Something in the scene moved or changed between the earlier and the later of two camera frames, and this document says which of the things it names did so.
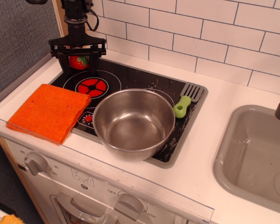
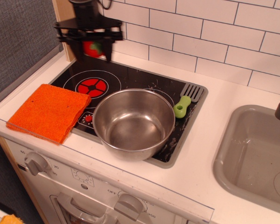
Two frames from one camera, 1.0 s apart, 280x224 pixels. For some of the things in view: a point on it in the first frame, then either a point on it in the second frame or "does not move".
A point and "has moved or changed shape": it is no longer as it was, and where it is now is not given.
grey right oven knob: x=129 y=205 does not move
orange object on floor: x=10 y=219 does not move
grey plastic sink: x=252 y=158 does not move
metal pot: x=134 y=124 does not move
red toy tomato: x=79 y=62 has moved or changed shape
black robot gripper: x=76 y=42 → x=89 y=24
